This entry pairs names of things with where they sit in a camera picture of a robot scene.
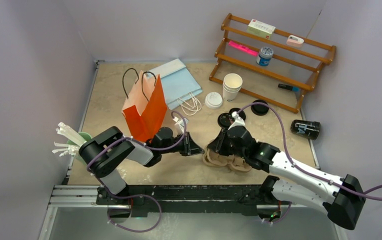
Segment black cup lid middle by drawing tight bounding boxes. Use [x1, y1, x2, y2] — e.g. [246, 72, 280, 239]
[228, 107, 247, 121]

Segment black cup lid rear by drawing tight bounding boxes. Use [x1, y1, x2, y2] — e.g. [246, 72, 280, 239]
[250, 99, 270, 116]

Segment light blue paper bag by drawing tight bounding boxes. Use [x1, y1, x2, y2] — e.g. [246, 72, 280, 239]
[146, 58, 203, 116]

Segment pink highlighter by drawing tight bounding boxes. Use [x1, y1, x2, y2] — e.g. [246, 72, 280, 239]
[228, 40, 259, 57]

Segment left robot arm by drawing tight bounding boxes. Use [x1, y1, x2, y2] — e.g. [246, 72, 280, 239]
[78, 126, 205, 205]

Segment white green box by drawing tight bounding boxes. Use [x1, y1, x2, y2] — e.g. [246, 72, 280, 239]
[246, 19, 276, 40]

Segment brown pulp cup carrier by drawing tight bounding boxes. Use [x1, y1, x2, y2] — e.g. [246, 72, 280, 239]
[202, 148, 253, 173]

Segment green straw holder cup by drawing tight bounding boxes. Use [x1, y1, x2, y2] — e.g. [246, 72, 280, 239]
[66, 132, 92, 165]

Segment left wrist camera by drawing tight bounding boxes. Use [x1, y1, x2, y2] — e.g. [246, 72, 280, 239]
[173, 116, 185, 135]

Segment black blue marker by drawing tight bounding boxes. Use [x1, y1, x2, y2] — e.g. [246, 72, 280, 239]
[277, 83, 300, 92]

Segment blue white round tin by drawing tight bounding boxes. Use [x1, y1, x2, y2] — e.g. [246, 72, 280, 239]
[256, 46, 274, 67]

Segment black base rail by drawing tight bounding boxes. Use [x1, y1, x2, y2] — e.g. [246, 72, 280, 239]
[96, 176, 287, 222]

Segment black cup lid front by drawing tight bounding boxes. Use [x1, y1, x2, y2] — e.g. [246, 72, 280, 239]
[217, 112, 235, 128]

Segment orange paper bag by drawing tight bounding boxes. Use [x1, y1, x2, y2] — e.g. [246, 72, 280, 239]
[122, 71, 167, 142]

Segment stacked white paper cups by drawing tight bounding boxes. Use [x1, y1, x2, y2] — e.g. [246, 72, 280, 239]
[222, 73, 243, 102]

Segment black paper cup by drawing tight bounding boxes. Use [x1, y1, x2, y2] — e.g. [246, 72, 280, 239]
[290, 119, 321, 141]

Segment white cup lid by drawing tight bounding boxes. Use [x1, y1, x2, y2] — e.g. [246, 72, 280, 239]
[204, 91, 223, 109]

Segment black cup lid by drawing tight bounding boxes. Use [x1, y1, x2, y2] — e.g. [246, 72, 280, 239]
[217, 112, 235, 128]
[250, 99, 270, 116]
[228, 107, 247, 121]

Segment pink white tape dispenser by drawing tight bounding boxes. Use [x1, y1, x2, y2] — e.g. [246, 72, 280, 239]
[286, 34, 305, 48]

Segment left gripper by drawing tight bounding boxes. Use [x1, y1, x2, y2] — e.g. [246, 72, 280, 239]
[160, 131, 204, 157]

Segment wooden shelf rack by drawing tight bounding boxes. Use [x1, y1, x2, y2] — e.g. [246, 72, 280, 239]
[208, 13, 337, 115]

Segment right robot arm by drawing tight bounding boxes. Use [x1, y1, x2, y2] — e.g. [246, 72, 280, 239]
[207, 126, 366, 230]

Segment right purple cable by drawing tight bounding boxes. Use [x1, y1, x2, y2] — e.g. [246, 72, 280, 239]
[235, 102, 382, 226]

